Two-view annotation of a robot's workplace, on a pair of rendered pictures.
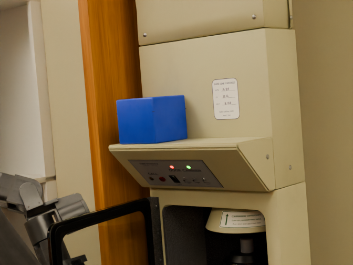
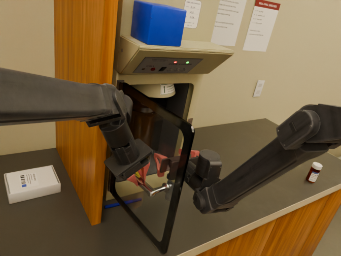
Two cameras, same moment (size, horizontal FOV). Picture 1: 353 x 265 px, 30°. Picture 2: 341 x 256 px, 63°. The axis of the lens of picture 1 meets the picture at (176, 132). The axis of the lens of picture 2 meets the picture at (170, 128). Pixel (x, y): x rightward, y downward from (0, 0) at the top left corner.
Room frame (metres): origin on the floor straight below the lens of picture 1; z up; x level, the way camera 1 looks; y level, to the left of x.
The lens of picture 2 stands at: (1.08, 0.77, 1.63)
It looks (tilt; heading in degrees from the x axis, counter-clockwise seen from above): 26 degrees down; 283
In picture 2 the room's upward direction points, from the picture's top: 11 degrees clockwise
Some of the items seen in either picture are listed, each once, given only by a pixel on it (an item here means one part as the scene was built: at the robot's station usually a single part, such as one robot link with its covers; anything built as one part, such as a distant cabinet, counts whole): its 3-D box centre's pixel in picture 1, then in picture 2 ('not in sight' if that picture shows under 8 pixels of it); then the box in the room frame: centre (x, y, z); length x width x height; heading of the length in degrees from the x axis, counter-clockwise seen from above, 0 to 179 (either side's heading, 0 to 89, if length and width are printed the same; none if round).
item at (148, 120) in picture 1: (152, 119); (157, 23); (1.33, 0.05, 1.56); 0.10 x 0.10 x 0.09; 50
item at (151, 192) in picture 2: not in sight; (149, 183); (1.23, 0.22, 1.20); 0.10 x 0.05 x 0.03; 147
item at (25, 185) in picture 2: not in sight; (32, 183); (1.68, 0.13, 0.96); 0.16 x 0.12 x 0.04; 51
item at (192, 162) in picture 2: not in sight; (189, 171); (1.16, 0.07, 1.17); 0.10 x 0.07 x 0.07; 50
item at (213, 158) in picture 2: not in sight; (208, 179); (1.09, 0.14, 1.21); 0.12 x 0.09 x 0.11; 127
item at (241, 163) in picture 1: (188, 166); (177, 61); (1.27, -0.02, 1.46); 0.32 x 0.11 x 0.10; 50
